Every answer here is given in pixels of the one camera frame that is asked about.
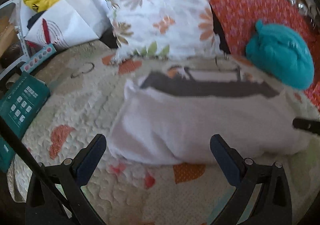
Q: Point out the light blue game box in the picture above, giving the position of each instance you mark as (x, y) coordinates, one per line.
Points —
(38, 58)

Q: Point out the patterned heart bedspread quilt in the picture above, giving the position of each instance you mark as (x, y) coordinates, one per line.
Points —
(86, 96)

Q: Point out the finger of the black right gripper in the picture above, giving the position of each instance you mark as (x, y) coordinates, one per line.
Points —
(311, 126)

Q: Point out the teal fleece bundle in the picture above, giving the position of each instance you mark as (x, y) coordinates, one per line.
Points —
(281, 52)

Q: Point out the red floral pillow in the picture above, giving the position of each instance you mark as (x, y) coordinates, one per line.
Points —
(238, 18)

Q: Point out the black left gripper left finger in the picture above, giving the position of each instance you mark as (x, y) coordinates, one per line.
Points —
(43, 207)

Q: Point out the green cardboard box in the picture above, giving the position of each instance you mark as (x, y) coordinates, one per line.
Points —
(22, 102)

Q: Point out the pale pink garment grey band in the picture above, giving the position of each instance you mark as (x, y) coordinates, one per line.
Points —
(168, 120)

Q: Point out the white floral pillow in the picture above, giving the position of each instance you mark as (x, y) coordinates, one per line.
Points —
(163, 29)

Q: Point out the grey plastic chair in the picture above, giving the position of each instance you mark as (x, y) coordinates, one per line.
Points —
(14, 51)

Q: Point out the white plastic bag red print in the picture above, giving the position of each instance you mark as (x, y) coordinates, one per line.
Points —
(69, 22)

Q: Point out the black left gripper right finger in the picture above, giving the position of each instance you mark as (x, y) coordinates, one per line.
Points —
(273, 204)

